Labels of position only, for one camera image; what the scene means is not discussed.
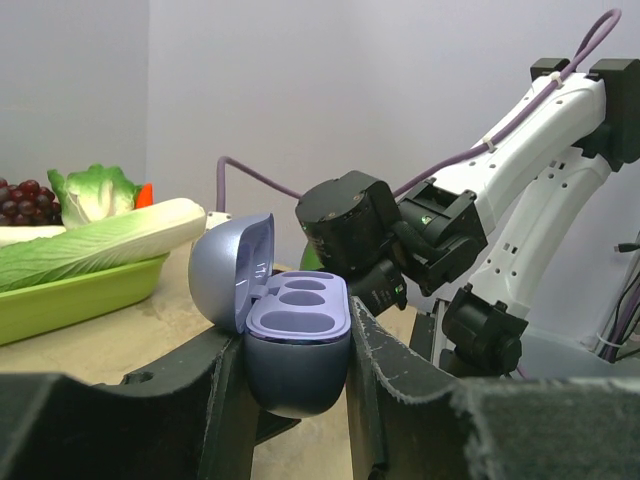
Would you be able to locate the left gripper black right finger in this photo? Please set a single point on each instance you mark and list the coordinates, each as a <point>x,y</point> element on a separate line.
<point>410,420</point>

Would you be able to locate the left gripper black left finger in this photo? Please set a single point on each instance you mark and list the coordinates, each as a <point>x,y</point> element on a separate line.
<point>187,415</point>

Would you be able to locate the blue-grey earbud charging case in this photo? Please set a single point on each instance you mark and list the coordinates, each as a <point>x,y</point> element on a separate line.
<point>296,325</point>

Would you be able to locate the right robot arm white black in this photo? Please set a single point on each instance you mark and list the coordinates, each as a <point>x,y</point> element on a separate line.
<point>496,218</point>

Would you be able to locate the green glass bottle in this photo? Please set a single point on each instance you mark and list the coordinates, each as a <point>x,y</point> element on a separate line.
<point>309,260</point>

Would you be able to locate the long green napa cabbage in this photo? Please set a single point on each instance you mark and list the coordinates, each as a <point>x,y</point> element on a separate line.
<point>116,241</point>

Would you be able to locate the green plastic tray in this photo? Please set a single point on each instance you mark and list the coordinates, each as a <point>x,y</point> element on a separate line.
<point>32,311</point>

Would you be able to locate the orange carrot toy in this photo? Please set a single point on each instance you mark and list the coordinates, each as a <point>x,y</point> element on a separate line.
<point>144,196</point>

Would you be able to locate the green leafy lettuce toy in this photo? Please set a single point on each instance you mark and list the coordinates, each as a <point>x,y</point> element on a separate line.
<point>92,195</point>

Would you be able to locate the white king oyster mushroom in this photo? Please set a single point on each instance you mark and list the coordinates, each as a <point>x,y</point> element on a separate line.
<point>16,234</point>

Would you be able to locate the dark red grapes bunch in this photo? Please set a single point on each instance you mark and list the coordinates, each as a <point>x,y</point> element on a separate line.
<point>28,204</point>

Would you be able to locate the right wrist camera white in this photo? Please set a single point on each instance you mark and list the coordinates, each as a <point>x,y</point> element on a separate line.
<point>215,218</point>

